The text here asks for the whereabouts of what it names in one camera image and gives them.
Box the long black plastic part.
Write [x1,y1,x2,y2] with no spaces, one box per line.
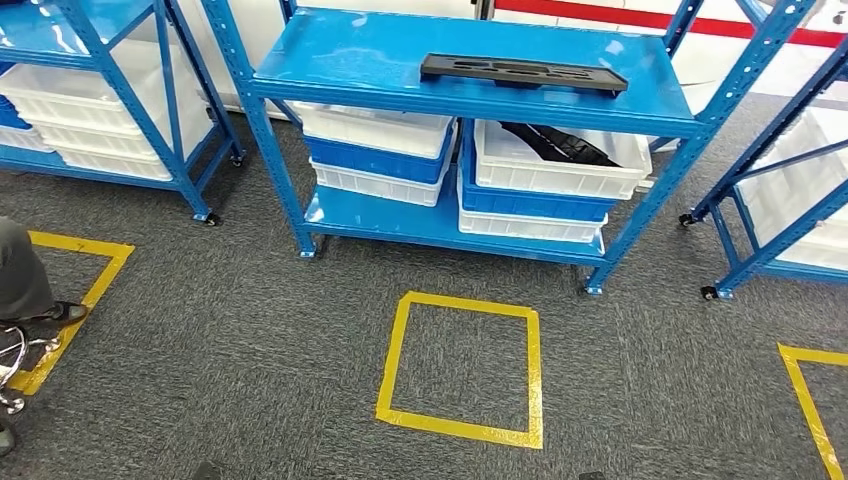
[499,121,625,169]

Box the black plastic part with cutouts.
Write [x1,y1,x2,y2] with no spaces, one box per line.
[419,52,630,100]

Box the blue plastic crate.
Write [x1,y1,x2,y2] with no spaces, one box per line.
[303,125,459,186]
[0,94,33,132]
[458,139,619,224]

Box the yellow floor tape square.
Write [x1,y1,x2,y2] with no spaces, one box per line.
[374,290,545,451]
[6,230,136,397]

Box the person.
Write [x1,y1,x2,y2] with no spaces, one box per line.
[0,216,90,458]

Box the black stool chrome base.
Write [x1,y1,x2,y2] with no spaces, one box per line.
[0,323,62,417]

